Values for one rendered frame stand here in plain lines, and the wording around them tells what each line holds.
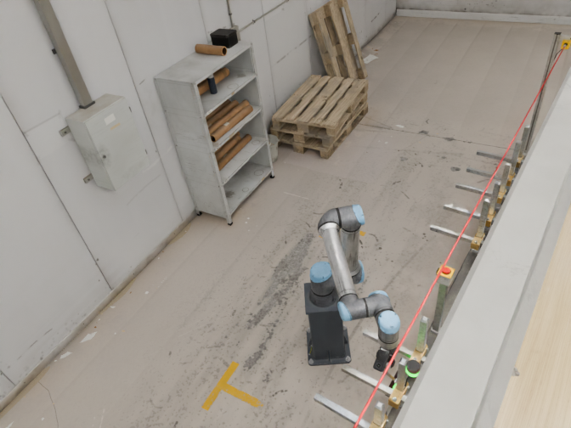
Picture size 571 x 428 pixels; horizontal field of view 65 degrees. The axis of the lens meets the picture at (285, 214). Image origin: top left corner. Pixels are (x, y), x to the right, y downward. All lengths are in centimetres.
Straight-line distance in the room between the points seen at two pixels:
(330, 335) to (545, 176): 248
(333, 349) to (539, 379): 142
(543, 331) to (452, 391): 212
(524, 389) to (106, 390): 280
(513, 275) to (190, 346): 323
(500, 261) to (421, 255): 343
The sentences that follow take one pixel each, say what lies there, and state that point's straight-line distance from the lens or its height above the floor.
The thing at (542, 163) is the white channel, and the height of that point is 246.
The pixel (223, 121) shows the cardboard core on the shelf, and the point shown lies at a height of 95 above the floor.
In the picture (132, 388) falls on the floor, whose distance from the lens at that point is 377.
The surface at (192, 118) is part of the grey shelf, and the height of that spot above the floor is 121.
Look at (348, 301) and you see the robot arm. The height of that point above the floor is 137.
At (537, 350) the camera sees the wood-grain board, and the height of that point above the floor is 90.
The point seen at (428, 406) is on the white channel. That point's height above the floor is 246.
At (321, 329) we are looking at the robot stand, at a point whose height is 39.
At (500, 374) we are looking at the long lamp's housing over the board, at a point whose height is 237.
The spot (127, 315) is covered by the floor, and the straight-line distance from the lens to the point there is 420.
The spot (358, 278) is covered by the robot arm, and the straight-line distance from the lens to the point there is 293.
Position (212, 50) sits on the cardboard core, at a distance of 429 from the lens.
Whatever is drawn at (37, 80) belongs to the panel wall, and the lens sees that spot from 350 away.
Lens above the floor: 302
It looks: 40 degrees down
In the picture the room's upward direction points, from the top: 9 degrees counter-clockwise
